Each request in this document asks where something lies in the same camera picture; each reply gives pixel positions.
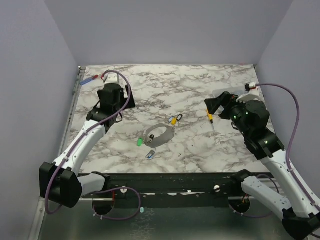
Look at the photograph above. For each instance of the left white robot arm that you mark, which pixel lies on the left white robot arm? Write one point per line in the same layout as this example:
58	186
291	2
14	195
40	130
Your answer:
59	181

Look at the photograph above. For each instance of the large grey metal keyring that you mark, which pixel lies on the large grey metal keyring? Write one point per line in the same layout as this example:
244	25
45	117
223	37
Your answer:
160	140

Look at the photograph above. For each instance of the yellow key tag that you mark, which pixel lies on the yellow key tag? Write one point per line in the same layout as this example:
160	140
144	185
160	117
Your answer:
173	121

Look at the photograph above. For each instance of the left aluminium rail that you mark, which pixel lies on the left aluminium rail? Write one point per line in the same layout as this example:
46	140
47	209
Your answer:
75	96

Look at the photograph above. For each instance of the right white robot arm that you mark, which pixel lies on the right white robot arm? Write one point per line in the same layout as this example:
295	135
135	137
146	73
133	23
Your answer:
299	208

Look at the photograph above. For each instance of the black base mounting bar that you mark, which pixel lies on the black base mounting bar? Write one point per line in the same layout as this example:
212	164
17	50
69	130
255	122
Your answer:
182	190

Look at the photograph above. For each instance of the blue red screwdriver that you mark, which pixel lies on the blue red screwdriver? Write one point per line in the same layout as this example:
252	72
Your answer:
92	78

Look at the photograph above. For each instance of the yellow handled screwdriver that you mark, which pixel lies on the yellow handled screwdriver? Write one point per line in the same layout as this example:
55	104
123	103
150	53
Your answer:
210	117

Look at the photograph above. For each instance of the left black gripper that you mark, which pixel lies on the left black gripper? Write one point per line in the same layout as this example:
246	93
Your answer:
130	102

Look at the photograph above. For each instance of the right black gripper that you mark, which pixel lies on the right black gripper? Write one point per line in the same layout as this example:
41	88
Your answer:
223	106

